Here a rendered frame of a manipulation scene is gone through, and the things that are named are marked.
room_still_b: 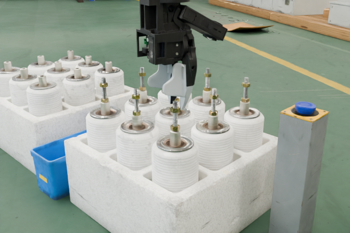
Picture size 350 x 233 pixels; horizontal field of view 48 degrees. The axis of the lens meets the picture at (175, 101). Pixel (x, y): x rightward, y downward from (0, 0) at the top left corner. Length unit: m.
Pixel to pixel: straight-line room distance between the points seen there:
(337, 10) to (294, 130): 2.82
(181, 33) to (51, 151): 0.61
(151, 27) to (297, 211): 0.48
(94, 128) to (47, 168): 0.20
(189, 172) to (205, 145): 0.09
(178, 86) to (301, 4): 3.47
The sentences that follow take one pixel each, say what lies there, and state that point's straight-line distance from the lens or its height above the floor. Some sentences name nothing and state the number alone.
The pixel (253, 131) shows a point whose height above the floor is 0.22.
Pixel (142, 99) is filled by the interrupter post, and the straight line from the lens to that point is 1.02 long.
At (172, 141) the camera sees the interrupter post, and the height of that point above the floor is 0.26.
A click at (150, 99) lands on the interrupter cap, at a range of 1.04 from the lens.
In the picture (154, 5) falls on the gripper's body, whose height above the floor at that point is 0.52.
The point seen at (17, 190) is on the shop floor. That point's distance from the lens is 1.19.
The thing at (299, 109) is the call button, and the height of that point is 0.32.
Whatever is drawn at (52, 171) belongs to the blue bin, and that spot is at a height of 0.09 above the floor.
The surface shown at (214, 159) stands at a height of 0.20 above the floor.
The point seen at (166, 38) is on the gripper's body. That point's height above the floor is 0.47.
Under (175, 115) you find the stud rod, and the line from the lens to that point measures 0.76.
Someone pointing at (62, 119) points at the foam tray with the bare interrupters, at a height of 0.16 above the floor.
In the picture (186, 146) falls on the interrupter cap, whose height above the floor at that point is 0.25.
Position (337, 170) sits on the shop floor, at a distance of 1.30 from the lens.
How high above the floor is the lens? 0.60
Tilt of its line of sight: 20 degrees down
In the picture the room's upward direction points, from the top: straight up
